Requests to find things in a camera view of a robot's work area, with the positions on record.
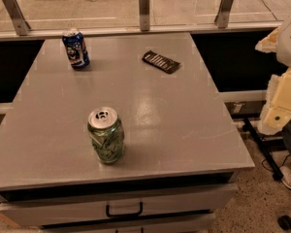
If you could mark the middle metal railing bracket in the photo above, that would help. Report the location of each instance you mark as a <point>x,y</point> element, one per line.
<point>144,16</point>

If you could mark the white sneaker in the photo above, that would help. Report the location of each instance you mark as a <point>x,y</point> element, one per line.
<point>286,179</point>

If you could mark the black caster wheel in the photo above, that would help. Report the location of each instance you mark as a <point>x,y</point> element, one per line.
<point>285,222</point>

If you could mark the upper grey drawer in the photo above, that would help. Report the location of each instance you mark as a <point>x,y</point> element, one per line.
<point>92,207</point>

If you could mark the left metal railing bracket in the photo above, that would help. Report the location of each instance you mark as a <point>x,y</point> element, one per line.
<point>21,26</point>

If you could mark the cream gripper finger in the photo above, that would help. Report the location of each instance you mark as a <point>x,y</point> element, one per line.
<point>277,111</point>
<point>268,44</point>

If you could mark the black stand leg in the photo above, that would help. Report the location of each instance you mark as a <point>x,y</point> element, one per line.
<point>247,127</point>

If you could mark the metal railing bracket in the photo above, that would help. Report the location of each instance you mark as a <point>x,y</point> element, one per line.
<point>223,14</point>
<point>144,16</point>
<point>21,26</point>

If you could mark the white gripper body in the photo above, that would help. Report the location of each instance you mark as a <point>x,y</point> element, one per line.
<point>290,43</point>

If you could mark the black upper drawer handle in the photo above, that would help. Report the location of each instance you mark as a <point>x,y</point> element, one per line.
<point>124,210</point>

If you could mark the blue soda can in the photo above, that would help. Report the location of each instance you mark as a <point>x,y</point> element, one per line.
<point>75,47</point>

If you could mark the green soda can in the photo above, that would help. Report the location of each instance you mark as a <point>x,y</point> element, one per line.
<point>106,133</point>

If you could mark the dark snack wrapper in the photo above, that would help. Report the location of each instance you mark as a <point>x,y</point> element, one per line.
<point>161,62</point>

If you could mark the lower grey drawer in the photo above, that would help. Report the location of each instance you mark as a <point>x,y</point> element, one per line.
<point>162,224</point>

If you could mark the right metal railing bracket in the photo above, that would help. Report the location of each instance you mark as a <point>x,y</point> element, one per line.
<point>223,14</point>

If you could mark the grey drawer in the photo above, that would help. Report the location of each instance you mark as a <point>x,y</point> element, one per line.
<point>162,224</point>
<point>92,207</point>

